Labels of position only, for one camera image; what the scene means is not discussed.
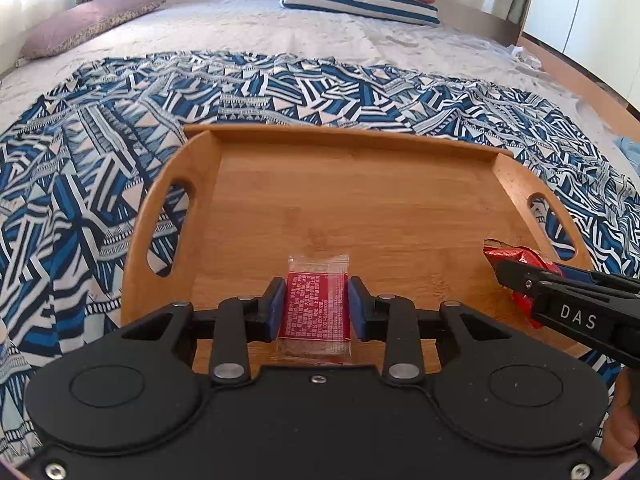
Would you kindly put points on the blue white striped pillow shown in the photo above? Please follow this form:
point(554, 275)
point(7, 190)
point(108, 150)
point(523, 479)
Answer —
point(360, 2)

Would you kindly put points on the crumpled white tissue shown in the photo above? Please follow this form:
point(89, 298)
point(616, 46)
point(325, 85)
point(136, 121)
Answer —
point(525, 56)

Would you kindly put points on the purple pillow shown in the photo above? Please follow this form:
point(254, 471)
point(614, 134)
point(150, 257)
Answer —
point(75, 25)

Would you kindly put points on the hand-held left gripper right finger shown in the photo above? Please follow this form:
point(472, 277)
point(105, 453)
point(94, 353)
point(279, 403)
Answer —
point(356, 310)

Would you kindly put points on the red label clear snack packet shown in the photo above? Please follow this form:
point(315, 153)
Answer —
point(315, 305)

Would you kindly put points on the bed with grey sheet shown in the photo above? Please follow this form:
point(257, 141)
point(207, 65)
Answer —
point(250, 25)

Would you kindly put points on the wooden bed frame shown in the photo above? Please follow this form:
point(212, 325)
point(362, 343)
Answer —
point(560, 65)

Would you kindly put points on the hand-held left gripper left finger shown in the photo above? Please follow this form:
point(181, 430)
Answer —
point(277, 310)

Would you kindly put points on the light blue cloth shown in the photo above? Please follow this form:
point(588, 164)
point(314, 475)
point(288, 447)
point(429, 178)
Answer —
point(631, 152)

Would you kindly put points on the white wardrobe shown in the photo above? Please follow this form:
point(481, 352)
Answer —
point(580, 5)

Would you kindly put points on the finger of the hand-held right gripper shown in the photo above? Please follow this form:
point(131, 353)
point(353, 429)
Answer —
point(525, 277)
point(610, 280)

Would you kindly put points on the blue white patterned blanket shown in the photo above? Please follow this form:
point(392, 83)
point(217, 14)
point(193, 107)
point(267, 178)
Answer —
point(100, 160)

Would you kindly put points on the shiny red snack packet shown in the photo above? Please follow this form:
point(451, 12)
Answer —
point(520, 257)

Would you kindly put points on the person's right hand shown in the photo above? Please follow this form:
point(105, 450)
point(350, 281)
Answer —
point(625, 420)

